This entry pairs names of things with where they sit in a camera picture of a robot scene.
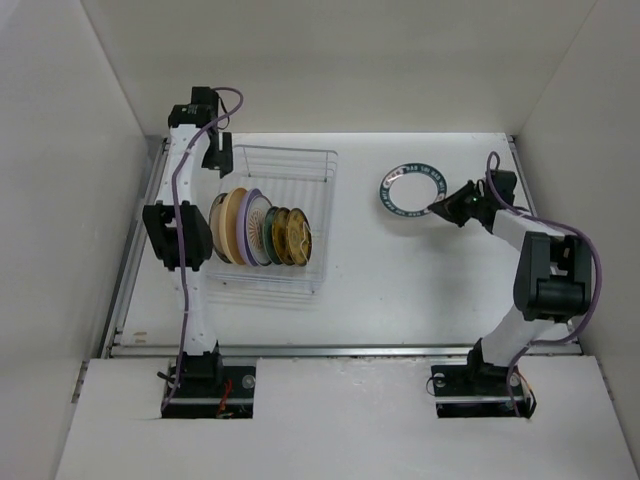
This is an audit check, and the white plate dark lettered rim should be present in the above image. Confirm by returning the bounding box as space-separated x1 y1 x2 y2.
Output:
378 162 448 218

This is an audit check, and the yellow patterned small plate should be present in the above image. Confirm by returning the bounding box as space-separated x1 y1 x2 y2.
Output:
286 208 312 266

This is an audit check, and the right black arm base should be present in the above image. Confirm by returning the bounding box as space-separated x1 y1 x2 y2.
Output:
428 364 537 419

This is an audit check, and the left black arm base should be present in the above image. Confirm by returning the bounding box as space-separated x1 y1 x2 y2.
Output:
157 352 257 420

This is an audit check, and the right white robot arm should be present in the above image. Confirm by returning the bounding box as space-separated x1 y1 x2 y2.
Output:
428 169 600 395

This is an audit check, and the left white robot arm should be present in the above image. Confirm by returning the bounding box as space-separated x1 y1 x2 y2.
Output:
142 86 244 409

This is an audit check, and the beige orange plate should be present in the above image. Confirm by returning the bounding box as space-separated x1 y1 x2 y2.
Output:
219 187 247 265

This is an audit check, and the purple rimmed patterned plate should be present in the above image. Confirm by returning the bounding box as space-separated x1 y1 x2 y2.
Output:
240 188 272 266

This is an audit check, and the dark green rimmed plate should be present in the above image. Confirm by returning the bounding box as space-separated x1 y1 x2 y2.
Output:
262 206 281 265

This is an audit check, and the white wire dish rack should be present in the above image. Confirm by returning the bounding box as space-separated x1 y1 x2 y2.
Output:
207 144 338 294

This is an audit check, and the aluminium table front rail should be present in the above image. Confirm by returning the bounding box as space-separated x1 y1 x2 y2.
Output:
103 344 472 358

